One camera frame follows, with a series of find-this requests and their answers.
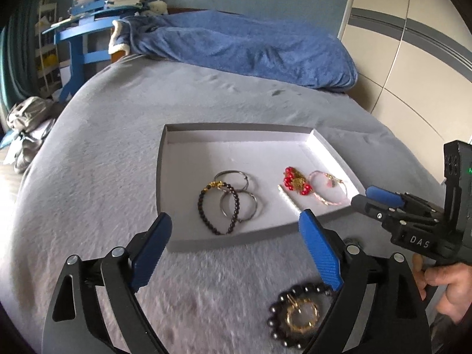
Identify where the cream wardrobe with grey stripe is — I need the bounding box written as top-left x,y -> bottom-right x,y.
337,0 -> 472,144

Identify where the silver bangle ring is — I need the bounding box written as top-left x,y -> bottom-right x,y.
214,170 -> 250,193
220,191 -> 258,223

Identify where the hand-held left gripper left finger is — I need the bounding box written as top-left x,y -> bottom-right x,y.
41,212 -> 173,354

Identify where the large black bead bracelet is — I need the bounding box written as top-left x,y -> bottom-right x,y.
267,282 -> 334,349

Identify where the teal curtain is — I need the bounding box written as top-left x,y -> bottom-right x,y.
0,4 -> 41,119

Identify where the grey fleece bed cover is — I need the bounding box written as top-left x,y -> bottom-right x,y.
0,53 -> 454,354

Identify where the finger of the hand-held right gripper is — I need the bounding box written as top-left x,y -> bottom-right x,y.
366,186 -> 443,212
350,194 -> 425,224

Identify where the grey cardboard box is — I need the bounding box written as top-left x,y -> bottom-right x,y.
157,123 -> 366,253

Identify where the small black bead bracelet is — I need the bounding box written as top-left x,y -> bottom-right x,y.
198,181 -> 241,236

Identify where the person's right hand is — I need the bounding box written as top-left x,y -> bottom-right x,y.
412,253 -> 472,323

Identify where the blue desk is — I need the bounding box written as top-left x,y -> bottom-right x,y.
41,0 -> 155,102

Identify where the red bead bracelet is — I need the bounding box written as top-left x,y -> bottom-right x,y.
282,167 -> 312,196

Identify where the white shelf rack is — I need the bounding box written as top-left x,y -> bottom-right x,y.
35,0 -> 61,98

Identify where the gold ornate bracelet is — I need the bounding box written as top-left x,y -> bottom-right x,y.
286,297 -> 322,332

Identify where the blue blanket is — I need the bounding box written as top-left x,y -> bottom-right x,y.
109,11 -> 358,91

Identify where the white plush toy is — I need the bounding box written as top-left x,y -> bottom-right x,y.
147,0 -> 168,16

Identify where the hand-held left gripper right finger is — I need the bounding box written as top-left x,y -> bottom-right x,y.
298,208 -> 431,354

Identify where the grey clothing pile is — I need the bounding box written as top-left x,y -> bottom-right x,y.
5,96 -> 60,172

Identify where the pink cord bracelet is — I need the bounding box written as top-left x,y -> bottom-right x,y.
309,170 -> 349,207

